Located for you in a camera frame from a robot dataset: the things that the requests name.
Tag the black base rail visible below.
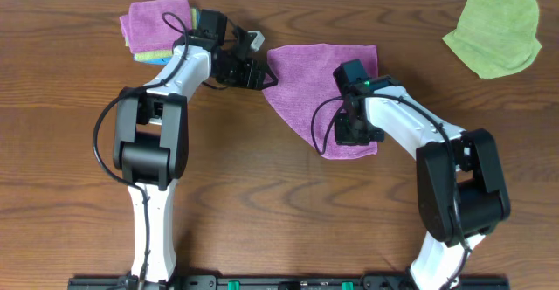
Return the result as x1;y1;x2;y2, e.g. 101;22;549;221
67;273;511;290

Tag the folded blue cloth in stack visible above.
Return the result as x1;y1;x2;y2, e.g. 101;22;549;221
133;8;200;65

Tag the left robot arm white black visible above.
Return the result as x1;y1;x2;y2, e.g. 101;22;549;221
113;10;278;289

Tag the folded yellow-green cloth in stack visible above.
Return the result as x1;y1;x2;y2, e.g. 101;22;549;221
120;4;192;64

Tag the folded purple cloth on stack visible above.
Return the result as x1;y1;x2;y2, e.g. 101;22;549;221
120;0;191;54

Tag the green microfiber cloth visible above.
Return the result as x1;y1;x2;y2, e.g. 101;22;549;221
443;0;542;79

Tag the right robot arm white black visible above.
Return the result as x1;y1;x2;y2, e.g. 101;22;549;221
335;76;511;289

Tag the purple microfiber cloth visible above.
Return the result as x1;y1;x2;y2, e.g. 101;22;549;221
263;44;378;160

